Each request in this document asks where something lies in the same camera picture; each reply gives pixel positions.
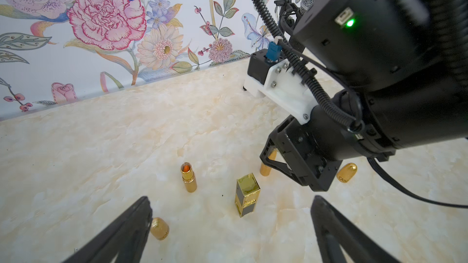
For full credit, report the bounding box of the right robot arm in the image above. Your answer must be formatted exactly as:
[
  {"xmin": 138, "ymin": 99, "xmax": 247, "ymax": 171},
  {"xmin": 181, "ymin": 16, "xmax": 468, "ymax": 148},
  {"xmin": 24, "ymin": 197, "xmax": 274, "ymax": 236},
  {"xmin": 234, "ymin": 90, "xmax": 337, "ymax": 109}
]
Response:
[{"xmin": 245, "ymin": 0, "xmax": 468, "ymax": 195}]

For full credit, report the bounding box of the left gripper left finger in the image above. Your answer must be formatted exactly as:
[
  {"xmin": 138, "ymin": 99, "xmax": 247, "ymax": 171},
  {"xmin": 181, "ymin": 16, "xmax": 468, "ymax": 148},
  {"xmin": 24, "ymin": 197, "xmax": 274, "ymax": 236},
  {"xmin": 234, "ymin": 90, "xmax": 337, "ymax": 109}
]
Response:
[{"xmin": 65, "ymin": 196, "xmax": 152, "ymax": 263}]

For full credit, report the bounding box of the square gold black lipstick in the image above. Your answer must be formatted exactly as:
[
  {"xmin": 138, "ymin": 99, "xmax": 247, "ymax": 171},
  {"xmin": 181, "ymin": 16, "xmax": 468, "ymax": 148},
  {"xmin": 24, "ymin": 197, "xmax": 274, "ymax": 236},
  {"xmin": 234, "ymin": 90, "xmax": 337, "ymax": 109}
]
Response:
[{"xmin": 235, "ymin": 173, "xmax": 261, "ymax": 217}]

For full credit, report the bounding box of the gold lipstick cap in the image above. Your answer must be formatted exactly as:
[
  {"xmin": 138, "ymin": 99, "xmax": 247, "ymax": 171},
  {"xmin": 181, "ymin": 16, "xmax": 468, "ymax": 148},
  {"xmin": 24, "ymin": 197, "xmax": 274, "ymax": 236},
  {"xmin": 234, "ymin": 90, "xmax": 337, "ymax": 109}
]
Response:
[
  {"xmin": 336, "ymin": 163, "xmax": 358, "ymax": 183},
  {"xmin": 150, "ymin": 217, "xmax": 170, "ymax": 241}
]

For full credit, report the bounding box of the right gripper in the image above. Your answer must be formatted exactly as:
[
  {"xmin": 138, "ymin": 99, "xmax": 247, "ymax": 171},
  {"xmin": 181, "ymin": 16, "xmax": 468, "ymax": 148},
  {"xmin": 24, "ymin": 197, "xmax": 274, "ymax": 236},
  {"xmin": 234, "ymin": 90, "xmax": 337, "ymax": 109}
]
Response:
[{"xmin": 260, "ymin": 106, "xmax": 395, "ymax": 192}]

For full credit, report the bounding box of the black microphone on tripod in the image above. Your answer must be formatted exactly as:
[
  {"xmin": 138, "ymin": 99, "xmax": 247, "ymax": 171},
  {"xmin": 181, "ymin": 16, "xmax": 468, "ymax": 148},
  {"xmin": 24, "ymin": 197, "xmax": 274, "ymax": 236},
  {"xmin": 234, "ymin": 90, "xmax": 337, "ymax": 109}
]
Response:
[{"xmin": 274, "ymin": 0, "xmax": 315, "ymax": 35}]

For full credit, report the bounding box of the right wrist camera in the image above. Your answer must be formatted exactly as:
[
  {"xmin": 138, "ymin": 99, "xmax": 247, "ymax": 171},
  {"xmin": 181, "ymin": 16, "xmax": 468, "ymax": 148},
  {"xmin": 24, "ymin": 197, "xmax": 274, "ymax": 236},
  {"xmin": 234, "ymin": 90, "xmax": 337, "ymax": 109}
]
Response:
[{"xmin": 243, "ymin": 37, "xmax": 318, "ymax": 125}]

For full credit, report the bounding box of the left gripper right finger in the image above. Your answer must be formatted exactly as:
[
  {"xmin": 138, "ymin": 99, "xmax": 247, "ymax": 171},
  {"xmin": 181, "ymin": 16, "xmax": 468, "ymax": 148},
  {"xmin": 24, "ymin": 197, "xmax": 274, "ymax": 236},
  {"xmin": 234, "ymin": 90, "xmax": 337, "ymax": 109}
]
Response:
[{"xmin": 310, "ymin": 196, "xmax": 398, "ymax": 263}]

